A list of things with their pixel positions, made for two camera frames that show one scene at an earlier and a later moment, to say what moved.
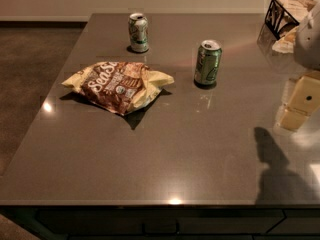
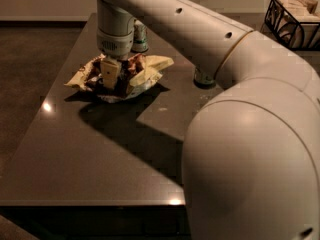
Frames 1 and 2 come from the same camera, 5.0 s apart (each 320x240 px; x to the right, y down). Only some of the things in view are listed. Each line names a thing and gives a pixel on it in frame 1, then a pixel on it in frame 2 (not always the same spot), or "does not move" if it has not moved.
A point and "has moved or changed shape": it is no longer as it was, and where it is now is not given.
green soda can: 208,62 does not move
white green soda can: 138,32 does not move
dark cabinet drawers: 167,222 does not move
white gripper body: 308,45 → 115,44
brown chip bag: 118,87 has moved or changed shape
